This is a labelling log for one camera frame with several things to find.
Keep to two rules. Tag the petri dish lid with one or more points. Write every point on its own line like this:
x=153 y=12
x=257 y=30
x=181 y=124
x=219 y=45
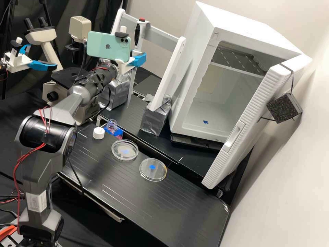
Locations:
x=153 y=169

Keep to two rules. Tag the white cap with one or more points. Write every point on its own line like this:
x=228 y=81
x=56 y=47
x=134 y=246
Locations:
x=98 y=133

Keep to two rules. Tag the white incubator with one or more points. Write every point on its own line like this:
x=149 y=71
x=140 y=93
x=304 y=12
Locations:
x=200 y=38

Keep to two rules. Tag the cream microscope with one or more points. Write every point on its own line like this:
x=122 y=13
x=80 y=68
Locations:
x=50 y=55

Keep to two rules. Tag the small bottle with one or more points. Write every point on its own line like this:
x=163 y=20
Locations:
x=112 y=124

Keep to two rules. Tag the incubator door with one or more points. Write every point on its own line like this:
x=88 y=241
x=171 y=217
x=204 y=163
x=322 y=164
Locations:
x=244 y=123

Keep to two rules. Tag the left phone holder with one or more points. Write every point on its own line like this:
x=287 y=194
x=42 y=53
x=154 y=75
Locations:
x=19 y=40

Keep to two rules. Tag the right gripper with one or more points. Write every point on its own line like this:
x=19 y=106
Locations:
x=123 y=68

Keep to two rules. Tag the right wrist camera phone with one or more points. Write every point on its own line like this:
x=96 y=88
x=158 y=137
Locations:
x=108 y=46

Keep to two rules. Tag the petri dish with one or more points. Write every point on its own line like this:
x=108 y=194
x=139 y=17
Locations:
x=124 y=149

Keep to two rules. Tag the blue bottle holder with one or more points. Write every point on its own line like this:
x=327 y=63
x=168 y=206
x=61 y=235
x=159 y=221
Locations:
x=118 y=133

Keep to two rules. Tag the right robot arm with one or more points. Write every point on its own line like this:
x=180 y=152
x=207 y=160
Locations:
x=38 y=159

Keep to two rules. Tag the black platform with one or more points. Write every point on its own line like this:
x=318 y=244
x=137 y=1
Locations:
x=185 y=159
x=154 y=205

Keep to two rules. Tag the white pipette stand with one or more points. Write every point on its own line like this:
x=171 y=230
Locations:
x=167 y=85

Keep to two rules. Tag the pipette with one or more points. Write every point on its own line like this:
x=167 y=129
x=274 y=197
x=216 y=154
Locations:
x=138 y=33

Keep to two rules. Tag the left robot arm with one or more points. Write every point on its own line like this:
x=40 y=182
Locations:
x=2 y=68

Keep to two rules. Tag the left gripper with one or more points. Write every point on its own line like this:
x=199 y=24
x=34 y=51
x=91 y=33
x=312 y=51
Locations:
x=18 y=61

